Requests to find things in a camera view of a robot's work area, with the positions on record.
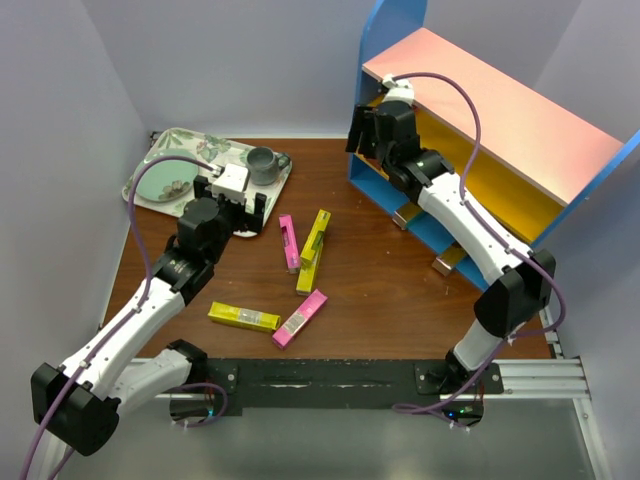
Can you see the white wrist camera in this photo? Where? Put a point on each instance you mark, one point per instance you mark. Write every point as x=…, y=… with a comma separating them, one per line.
x=231, y=183
x=398, y=90

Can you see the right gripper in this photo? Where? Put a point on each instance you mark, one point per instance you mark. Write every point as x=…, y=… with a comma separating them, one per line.
x=363, y=121

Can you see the pink toothpaste box lower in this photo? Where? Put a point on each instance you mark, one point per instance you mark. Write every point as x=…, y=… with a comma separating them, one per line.
x=298, y=320

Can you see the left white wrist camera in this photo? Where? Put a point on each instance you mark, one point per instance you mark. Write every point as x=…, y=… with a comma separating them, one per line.
x=231, y=183

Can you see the floral leaf print tray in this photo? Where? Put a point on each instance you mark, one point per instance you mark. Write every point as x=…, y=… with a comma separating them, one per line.
x=210, y=149

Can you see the grey ceramic mug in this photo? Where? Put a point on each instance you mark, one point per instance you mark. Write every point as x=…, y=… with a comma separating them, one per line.
x=265, y=165

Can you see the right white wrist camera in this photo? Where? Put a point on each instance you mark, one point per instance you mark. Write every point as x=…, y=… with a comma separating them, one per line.
x=398, y=90

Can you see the yellow toothpaste box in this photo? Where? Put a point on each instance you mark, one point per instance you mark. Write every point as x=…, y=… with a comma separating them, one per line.
x=315, y=237
x=307, y=276
x=243, y=318

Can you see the small pink toothpaste box upper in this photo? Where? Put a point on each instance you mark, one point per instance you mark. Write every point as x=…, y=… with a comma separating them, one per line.
x=289, y=241

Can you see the black mounting base plate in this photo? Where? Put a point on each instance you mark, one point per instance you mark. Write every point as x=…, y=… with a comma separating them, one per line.
x=316, y=384

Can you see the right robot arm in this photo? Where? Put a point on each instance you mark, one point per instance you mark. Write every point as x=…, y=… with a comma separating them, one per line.
x=518, y=278

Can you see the blue shelf with coloured boards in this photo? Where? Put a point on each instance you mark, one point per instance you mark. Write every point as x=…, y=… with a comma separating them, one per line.
x=543, y=161

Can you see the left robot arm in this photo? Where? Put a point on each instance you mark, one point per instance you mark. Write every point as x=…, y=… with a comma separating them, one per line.
x=81, y=401

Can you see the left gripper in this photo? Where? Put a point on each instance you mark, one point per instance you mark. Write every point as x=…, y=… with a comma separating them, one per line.
x=247, y=221

